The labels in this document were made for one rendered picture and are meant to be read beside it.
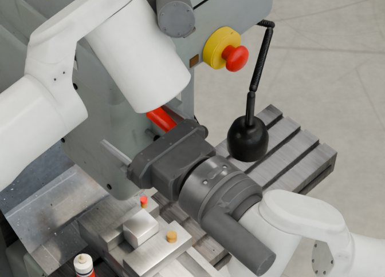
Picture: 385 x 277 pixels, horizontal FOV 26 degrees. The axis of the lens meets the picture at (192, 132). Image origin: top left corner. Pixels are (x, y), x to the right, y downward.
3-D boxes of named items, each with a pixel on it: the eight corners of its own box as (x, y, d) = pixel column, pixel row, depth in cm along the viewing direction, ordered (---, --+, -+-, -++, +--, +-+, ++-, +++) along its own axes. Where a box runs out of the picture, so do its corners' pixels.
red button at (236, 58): (251, 65, 117) (253, 45, 114) (231, 80, 115) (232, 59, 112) (234, 54, 119) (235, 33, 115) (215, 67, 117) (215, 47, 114)
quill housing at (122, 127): (201, 151, 162) (203, 31, 137) (121, 213, 153) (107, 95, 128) (136, 99, 171) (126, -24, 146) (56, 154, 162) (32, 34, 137)
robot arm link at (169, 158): (195, 102, 112) (260, 152, 106) (195, 147, 119) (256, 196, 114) (124, 153, 106) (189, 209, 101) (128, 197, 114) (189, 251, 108)
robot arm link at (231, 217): (257, 167, 109) (324, 219, 103) (224, 230, 113) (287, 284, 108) (205, 181, 100) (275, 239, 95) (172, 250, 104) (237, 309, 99)
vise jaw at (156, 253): (192, 246, 186) (192, 236, 183) (140, 285, 179) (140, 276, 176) (175, 229, 189) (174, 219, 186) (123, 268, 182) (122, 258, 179)
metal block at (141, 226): (159, 237, 186) (158, 222, 181) (138, 253, 183) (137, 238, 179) (144, 223, 188) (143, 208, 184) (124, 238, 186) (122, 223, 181)
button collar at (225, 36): (240, 56, 120) (242, 25, 115) (211, 77, 117) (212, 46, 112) (230, 49, 121) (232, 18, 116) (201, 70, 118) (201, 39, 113)
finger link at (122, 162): (103, 135, 112) (133, 162, 109) (105, 150, 114) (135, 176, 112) (94, 142, 111) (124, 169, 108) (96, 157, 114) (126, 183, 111)
